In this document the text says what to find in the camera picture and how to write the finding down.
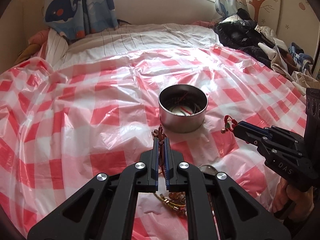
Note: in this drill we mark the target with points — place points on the pile of dark clothes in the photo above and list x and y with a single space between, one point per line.
240 32

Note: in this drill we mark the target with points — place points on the blue whale print curtain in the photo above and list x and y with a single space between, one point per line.
74 19

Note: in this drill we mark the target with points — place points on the silver bangle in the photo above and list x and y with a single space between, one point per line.
208 169

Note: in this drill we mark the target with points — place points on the round silver metal tin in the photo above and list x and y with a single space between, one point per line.
182 108

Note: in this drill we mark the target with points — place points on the red white checkered plastic sheet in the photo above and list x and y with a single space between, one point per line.
62 125

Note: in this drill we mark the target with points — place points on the orange pink clothes pile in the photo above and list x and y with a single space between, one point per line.
36 46

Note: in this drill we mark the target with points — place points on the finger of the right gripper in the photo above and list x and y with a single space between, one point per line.
251 138
252 129

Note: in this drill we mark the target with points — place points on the person's right hand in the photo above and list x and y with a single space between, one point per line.
303 200

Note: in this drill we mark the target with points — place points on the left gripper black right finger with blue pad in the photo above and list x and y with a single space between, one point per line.
217 207

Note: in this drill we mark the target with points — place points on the white striped bed sheet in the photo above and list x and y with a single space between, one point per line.
126 39

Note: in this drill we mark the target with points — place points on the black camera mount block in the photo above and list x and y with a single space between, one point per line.
311 134

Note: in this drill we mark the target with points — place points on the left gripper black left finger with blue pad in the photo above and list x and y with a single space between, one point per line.
104 208

